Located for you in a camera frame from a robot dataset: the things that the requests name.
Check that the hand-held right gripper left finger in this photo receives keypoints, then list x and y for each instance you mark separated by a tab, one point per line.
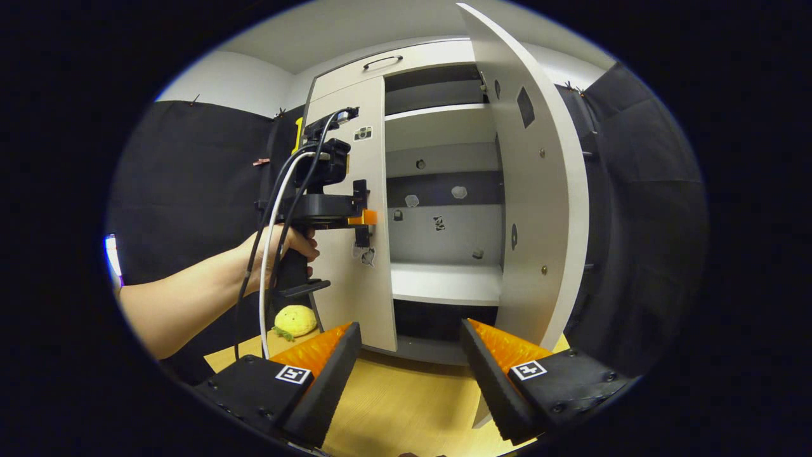
330	381

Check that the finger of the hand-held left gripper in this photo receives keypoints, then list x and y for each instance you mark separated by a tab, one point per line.
368	218

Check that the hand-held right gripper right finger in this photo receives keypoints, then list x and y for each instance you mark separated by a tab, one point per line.
495	387

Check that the grey cabinet door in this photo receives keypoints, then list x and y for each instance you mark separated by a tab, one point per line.
539	209
355	298

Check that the grey double-door shoe cabinet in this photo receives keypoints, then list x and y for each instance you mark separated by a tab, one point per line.
444	158

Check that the white cabinet shelf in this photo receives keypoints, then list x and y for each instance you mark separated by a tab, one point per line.
444	282
438	127

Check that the grey cabinet drawer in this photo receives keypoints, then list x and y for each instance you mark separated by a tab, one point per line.
431	60

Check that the yellow plush toy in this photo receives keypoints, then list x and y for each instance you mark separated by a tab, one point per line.
297	320

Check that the black backdrop cloth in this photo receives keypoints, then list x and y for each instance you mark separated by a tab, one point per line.
647	222

